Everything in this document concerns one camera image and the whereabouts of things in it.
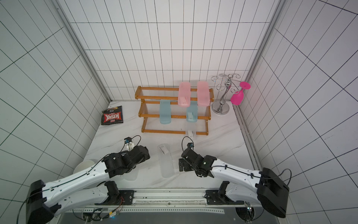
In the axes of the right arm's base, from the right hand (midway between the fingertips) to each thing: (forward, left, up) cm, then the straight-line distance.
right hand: (181, 165), depth 81 cm
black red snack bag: (+35, +56, 0) cm, 66 cm away
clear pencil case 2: (+3, +10, -3) cm, 11 cm away
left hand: (+2, +24, +6) cm, 25 cm away
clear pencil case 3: (-7, +28, -3) cm, 29 cm away
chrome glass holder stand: (+50, -30, -3) cm, 59 cm away
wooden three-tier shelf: (+32, +6, +12) cm, 35 cm away
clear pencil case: (+24, -5, 0) cm, 25 cm away
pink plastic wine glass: (+48, -39, +11) cm, 63 cm away
